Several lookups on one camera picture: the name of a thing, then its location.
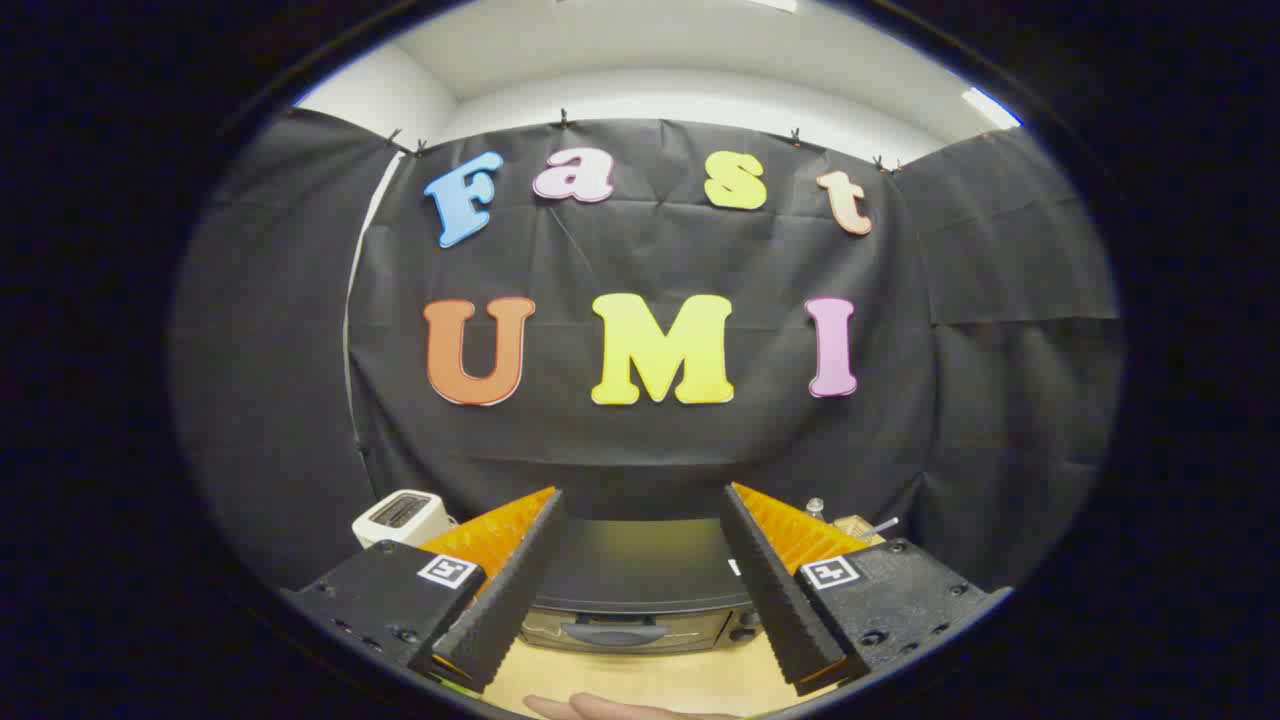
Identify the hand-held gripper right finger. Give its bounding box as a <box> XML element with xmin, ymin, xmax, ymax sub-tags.
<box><xmin>720</xmin><ymin>482</ymin><xmax>1011</xmax><ymax>698</ymax></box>

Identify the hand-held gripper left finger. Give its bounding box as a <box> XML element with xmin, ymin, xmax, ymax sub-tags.
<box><xmin>285</xmin><ymin>487</ymin><xmax>566</xmax><ymax>696</ymax></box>

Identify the black toaster oven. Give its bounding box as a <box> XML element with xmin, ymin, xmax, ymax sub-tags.
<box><xmin>518</xmin><ymin>518</ymin><xmax>766</xmax><ymax>656</ymax></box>

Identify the white pop-up toaster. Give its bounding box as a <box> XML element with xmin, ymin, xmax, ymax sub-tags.
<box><xmin>352</xmin><ymin>490</ymin><xmax>456</xmax><ymax>549</ymax></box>

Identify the black backdrop cloth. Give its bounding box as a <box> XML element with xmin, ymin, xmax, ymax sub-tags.
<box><xmin>170</xmin><ymin>108</ymin><xmax>1126</xmax><ymax>601</ymax></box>

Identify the small ceiling light panel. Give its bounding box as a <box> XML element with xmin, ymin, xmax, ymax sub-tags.
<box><xmin>962</xmin><ymin>87</ymin><xmax>1023</xmax><ymax>131</ymax></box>

